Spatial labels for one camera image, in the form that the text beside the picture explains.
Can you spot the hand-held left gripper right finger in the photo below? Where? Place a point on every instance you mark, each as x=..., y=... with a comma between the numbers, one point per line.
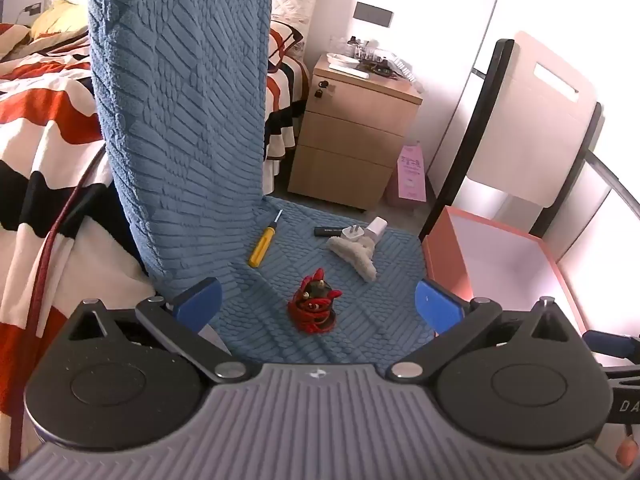
x=437, y=310

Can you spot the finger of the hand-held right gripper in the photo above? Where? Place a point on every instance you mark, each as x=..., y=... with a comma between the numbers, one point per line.
x=612, y=343

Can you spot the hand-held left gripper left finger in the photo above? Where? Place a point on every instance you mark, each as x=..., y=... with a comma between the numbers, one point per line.
x=200, y=302

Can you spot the pink cardboard box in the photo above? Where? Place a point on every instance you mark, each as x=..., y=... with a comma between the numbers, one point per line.
x=500, y=260

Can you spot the white charger plug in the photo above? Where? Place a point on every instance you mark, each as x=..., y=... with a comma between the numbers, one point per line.
x=372, y=230

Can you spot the red figurine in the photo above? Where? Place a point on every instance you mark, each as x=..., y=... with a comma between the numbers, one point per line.
x=315, y=305

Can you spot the person's right hand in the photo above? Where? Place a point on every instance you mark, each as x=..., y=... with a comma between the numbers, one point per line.
x=626, y=454

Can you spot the yellow screwdriver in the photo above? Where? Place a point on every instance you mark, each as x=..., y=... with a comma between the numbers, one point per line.
x=262, y=245

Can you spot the beige hair claw clip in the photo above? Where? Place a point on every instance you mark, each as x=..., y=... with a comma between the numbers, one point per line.
x=360, y=260

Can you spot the black stick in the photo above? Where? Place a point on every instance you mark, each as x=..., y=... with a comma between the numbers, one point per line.
x=327, y=231

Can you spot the pink paper bag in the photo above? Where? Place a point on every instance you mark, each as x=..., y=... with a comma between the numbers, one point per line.
x=410, y=175

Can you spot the blue textured cloth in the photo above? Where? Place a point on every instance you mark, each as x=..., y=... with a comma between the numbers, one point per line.
x=190, y=110

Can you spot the white folding chair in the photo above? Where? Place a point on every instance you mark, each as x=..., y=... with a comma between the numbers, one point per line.
x=525, y=135

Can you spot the wooden bedside cabinet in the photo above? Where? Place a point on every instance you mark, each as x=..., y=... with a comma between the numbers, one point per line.
x=350, y=130

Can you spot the striped blanket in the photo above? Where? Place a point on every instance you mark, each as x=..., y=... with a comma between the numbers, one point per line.
x=40, y=125

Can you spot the small padlock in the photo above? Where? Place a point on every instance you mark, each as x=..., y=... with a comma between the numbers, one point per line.
x=318, y=93

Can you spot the cluster of small bottles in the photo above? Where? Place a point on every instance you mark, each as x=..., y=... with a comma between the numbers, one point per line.
x=369, y=50

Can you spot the clear glass cup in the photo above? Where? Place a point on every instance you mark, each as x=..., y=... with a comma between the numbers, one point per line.
x=339, y=45

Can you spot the yellow pillow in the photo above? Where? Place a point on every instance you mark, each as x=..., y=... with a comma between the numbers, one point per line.
x=60, y=17

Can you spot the dark wall panel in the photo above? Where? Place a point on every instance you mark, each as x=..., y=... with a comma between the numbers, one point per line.
x=372, y=15

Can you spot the wall outlet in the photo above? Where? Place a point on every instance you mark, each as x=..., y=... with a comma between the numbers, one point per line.
x=34, y=9

